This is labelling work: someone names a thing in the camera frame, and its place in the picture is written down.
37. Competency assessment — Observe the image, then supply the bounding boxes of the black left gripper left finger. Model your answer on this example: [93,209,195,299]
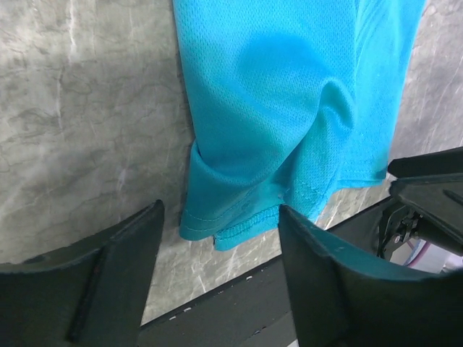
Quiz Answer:
[1,201,164,346]

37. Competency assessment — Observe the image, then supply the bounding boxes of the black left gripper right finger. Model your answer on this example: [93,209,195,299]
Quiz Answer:
[279,206,462,346]

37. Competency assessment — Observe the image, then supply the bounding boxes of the teal t-shirt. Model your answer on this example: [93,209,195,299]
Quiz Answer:
[173,1,425,251]

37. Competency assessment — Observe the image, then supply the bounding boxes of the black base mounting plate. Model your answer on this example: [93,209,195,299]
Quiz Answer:
[138,197,407,346]

